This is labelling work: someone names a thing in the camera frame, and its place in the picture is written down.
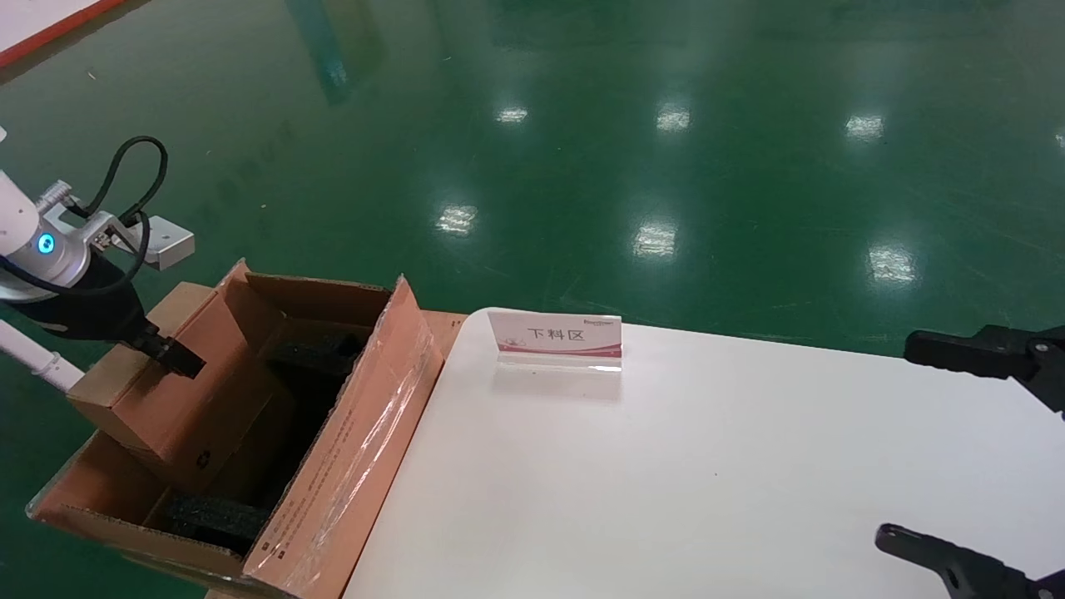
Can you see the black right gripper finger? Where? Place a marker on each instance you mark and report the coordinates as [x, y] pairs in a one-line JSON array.
[[982, 578], [998, 353]]

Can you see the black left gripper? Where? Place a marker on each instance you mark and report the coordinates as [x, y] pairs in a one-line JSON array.
[[91, 312]]

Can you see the small cardboard box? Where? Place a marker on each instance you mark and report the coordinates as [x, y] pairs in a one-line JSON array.
[[191, 399]]

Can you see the large open cardboard box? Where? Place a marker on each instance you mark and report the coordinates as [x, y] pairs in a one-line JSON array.
[[349, 449]]

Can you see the white table leg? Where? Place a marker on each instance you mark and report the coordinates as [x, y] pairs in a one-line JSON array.
[[33, 353]]

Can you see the black foam block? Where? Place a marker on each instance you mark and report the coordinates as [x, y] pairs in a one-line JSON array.
[[320, 349], [216, 520]]

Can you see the white sign card red stripe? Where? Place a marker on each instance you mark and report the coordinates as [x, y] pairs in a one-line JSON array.
[[553, 337]]

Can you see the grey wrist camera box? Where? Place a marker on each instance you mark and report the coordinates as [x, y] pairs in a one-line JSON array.
[[166, 241]]

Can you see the silver camera bracket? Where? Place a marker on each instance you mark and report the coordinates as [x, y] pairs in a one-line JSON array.
[[100, 225]]

